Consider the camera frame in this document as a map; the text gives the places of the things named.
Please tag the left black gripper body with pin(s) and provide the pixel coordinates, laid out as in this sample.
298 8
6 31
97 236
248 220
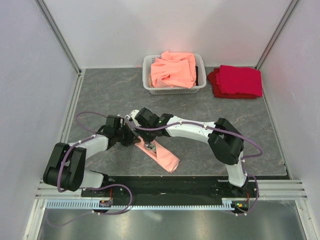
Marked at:
122 133

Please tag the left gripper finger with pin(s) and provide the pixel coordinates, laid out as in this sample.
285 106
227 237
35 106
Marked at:
132 131
129 141

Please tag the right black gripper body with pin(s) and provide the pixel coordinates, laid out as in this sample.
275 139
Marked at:
147 136

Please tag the light pink satin napkin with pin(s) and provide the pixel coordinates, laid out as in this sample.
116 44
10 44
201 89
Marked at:
163 157

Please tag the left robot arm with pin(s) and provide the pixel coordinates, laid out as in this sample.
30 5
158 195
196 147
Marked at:
66 166

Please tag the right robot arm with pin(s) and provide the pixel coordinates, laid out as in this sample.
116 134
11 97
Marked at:
221 136

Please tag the wooden utensil in basket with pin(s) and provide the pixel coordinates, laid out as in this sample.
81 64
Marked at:
150 83

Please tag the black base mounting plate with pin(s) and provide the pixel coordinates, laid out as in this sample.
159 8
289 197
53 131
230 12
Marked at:
148 190

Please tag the salmon pink cloth pile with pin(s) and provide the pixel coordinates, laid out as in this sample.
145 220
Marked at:
174 69

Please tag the white plastic basket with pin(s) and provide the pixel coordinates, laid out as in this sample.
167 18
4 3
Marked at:
146 70

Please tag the dark item in basket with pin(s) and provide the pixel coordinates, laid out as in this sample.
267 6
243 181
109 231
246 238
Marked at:
197 76

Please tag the red folded cloth stack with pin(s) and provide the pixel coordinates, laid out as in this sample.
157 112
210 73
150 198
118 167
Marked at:
230 82

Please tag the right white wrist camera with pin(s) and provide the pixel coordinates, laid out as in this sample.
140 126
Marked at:
131 118

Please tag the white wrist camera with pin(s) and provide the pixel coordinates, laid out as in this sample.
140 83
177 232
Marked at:
122 120
131 118

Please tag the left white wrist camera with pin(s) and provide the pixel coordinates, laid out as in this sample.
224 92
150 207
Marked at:
122 120

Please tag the white slotted cable duct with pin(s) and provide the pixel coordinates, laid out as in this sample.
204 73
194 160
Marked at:
73 204

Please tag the left aluminium frame post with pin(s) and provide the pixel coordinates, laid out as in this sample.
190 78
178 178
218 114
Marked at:
41 4

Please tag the aluminium frame post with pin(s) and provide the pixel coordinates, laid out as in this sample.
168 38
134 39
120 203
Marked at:
289 11
41 4

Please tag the right aluminium frame post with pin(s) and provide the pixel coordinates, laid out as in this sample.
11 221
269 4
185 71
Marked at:
289 11

